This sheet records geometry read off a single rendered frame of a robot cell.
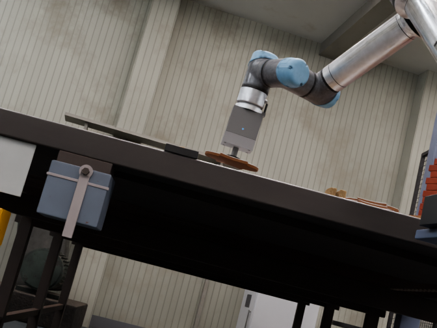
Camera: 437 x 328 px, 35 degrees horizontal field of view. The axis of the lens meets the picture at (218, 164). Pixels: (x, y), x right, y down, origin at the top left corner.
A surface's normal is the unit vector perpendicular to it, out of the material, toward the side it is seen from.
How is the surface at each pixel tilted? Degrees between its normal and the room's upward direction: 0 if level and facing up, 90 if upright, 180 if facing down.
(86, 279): 90
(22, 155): 90
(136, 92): 90
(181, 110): 90
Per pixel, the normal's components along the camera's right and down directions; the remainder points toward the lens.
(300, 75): 0.60, 0.08
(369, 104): 0.19, -0.14
